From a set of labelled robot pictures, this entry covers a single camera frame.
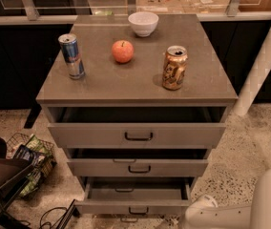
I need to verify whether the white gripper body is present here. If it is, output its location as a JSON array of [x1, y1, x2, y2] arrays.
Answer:
[[188, 195, 219, 211]]

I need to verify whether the grey bottom drawer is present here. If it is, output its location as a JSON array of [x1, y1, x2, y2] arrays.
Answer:
[[75, 177, 193, 216]]

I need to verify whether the grey drawer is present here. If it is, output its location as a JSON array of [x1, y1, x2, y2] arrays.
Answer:
[[49, 107, 225, 149], [68, 149, 208, 177], [75, 177, 193, 216]]

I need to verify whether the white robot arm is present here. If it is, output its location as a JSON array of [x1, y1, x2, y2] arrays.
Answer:
[[178, 169, 271, 229]]

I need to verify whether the grey middle drawer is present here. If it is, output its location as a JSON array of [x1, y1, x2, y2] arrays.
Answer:
[[68, 149, 208, 177]]

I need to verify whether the grey top drawer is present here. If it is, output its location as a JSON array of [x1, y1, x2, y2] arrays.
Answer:
[[49, 107, 225, 149]]

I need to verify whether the gold soda can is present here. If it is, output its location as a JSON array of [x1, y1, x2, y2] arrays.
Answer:
[[162, 45, 188, 91]]

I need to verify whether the black bar tool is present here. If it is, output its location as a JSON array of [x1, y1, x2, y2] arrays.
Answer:
[[55, 199, 80, 229]]

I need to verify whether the red apple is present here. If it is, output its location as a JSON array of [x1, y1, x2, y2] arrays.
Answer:
[[112, 40, 134, 63]]

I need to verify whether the green snack bag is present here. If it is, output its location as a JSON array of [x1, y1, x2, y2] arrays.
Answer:
[[20, 135, 56, 198]]

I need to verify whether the white ceramic bowl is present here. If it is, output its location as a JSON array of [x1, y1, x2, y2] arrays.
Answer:
[[128, 11, 158, 37]]

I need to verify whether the dark blue snack bag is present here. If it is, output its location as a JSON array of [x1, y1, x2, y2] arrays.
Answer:
[[13, 144, 39, 165]]

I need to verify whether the cardboard box left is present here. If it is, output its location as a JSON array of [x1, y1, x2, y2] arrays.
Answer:
[[135, 0, 184, 13]]

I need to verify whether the blue silver energy drink can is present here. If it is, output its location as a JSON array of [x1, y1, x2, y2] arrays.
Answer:
[[58, 33, 85, 79]]

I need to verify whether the black cable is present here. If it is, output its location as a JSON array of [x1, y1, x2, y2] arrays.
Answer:
[[38, 206, 69, 229]]

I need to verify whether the black wire basket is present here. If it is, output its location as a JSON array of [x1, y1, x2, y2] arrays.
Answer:
[[7, 133, 56, 199]]

